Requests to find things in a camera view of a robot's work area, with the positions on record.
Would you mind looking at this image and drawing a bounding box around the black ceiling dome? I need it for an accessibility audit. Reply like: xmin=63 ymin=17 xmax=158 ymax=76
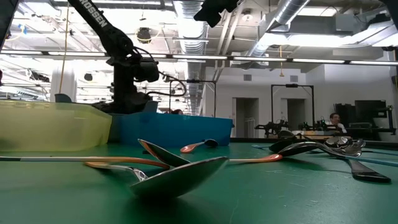
xmin=136 ymin=27 xmax=153 ymax=45

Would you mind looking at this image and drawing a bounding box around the long ceiling light bar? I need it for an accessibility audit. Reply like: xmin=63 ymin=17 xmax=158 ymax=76
xmin=0 ymin=50 xmax=398 ymax=67

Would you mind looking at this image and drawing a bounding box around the green table mat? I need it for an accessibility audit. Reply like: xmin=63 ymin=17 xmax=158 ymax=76
xmin=0 ymin=141 xmax=398 ymax=224

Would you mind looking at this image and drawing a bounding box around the slanted silver ceiling duct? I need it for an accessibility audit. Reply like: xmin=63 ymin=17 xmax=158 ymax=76
xmin=248 ymin=0 xmax=312 ymax=58

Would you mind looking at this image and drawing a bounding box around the translucent yellow-green plastic bin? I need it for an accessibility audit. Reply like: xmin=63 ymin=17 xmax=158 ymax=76
xmin=0 ymin=99 xmax=113 ymax=152

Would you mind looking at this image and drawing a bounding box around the blue shallow plastic bin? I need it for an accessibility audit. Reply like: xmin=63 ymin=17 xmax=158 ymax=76
xmin=108 ymin=111 xmax=234 ymax=149

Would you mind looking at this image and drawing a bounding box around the grey-blue plastic bin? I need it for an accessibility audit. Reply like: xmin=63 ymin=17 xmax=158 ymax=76
xmin=55 ymin=93 xmax=159 ymax=116

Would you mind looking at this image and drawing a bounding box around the large silver ceiling duct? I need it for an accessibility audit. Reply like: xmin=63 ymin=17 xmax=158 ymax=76
xmin=173 ymin=0 xmax=210 ymax=116

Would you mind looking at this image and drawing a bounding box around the yellow hanging cord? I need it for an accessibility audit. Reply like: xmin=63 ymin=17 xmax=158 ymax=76
xmin=58 ymin=1 xmax=71 ymax=95

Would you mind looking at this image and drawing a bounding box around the black monitor on stand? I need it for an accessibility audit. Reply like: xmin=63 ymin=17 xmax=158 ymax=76
xmin=334 ymin=99 xmax=397 ymax=141

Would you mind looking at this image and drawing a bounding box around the orange-handled metal spoon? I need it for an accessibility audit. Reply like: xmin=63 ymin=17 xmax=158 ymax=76
xmin=138 ymin=139 xmax=284 ymax=169
xmin=0 ymin=155 xmax=171 ymax=170
xmin=179 ymin=138 xmax=220 ymax=154
xmin=85 ymin=156 xmax=230 ymax=200

